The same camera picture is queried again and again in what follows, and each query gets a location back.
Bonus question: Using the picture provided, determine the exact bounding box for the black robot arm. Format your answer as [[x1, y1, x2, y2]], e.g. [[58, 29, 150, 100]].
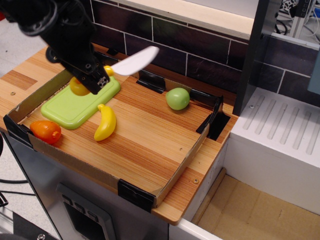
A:
[[0, 0, 110, 95]]

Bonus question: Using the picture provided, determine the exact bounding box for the silver toy oven front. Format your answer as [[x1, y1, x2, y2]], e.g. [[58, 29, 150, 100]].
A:
[[3, 133, 169, 240]]

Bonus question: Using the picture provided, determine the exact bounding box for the orange toy carrot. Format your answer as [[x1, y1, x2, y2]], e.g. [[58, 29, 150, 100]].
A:
[[29, 120, 62, 145]]

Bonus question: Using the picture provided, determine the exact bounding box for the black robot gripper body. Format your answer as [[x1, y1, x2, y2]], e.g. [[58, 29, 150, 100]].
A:
[[41, 14, 102, 81]]

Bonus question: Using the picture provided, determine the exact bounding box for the white toy sink drainboard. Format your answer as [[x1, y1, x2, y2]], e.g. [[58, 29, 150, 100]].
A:
[[224, 88, 320, 214]]

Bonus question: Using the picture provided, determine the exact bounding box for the green toy apple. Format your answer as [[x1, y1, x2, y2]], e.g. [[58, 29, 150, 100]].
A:
[[165, 87, 190, 111]]

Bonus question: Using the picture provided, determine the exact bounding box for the yellow toy banana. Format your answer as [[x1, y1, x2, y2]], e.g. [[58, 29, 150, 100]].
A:
[[94, 104, 117, 142]]

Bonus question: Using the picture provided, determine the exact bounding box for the yellow handled white toy knife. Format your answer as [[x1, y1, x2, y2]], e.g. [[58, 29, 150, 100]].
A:
[[68, 45, 160, 97]]

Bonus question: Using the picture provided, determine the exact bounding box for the green plastic cutting board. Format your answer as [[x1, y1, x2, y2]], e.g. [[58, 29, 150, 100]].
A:
[[41, 76, 121, 130]]

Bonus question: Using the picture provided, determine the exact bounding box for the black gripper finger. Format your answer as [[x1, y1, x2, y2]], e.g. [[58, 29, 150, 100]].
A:
[[82, 66, 110, 95]]

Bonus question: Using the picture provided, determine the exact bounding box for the cardboard fence with black tape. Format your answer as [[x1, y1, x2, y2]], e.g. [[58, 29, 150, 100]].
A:
[[3, 46, 231, 214]]

